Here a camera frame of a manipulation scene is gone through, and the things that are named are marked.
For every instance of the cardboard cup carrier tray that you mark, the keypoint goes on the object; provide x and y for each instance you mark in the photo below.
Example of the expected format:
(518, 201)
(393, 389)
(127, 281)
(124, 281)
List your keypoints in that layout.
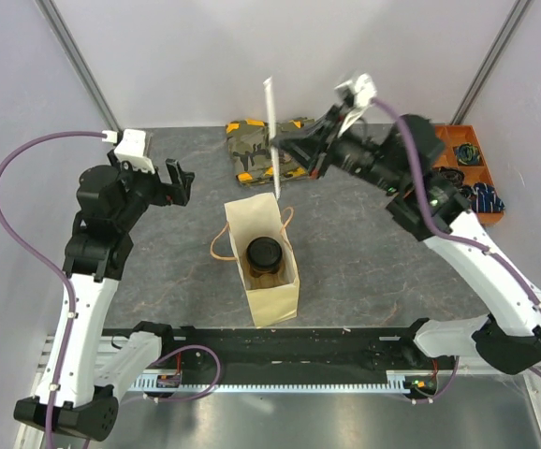
(259, 281)

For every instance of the brown paper coffee cup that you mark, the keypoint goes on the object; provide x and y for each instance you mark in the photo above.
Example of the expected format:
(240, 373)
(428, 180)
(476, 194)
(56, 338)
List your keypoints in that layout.
(265, 266)

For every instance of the black plastic cup lid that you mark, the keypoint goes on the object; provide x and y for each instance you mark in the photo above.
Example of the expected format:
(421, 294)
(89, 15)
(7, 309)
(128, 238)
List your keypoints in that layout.
(265, 252)

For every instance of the white straw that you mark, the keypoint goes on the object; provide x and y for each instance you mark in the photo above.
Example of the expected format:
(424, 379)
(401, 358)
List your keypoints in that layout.
(271, 117)

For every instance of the camouflage folded cloth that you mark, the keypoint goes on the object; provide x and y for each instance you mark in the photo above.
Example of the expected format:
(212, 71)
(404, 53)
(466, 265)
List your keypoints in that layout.
(248, 147)

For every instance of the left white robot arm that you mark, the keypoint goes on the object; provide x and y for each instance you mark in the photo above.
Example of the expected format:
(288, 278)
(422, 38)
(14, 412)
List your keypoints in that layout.
(76, 397)

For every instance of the white slotted cable duct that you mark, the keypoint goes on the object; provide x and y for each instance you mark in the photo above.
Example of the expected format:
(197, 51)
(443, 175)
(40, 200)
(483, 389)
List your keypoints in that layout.
(152, 383)

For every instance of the orange compartment organizer tray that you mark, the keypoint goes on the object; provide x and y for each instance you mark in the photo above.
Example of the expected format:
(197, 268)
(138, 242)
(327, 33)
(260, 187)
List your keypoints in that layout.
(453, 136)

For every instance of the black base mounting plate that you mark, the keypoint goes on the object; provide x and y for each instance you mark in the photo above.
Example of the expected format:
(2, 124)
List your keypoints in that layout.
(309, 356)

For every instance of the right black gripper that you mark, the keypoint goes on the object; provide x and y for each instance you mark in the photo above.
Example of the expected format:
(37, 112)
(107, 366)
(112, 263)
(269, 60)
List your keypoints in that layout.
(327, 136)

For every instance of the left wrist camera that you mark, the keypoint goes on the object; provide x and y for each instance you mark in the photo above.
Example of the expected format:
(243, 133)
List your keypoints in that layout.
(131, 150)

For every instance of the blue white striped sock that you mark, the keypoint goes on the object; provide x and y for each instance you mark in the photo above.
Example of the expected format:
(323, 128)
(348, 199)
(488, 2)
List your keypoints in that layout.
(485, 199)

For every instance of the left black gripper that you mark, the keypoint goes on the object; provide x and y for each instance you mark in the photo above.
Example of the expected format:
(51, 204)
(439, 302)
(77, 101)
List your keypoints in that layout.
(168, 194)

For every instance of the aluminium frame post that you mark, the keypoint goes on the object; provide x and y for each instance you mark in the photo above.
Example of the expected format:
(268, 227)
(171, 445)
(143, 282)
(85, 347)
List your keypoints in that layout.
(495, 53)
(58, 26)

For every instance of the dark brown rolled sock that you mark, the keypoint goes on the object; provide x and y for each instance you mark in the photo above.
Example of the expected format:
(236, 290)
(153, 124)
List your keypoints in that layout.
(451, 174)

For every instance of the right aluminium frame post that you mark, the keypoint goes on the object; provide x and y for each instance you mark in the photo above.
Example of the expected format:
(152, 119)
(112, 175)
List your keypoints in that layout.
(495, 53)

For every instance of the blue yellow rolled sock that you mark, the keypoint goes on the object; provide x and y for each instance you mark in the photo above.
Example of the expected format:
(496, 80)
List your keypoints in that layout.
(468, 155)

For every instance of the brown paper bag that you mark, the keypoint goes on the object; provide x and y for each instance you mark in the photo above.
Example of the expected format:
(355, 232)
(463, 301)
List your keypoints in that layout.
(255, 239)

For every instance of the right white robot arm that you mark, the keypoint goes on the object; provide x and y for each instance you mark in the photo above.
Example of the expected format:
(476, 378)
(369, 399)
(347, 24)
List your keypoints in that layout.
(432, 209)

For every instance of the left aluminium frame post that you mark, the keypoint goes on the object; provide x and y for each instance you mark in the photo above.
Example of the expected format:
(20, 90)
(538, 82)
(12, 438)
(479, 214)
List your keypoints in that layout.
(58, 26)

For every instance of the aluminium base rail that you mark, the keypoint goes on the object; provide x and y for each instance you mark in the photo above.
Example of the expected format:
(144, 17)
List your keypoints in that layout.
(468, 365)

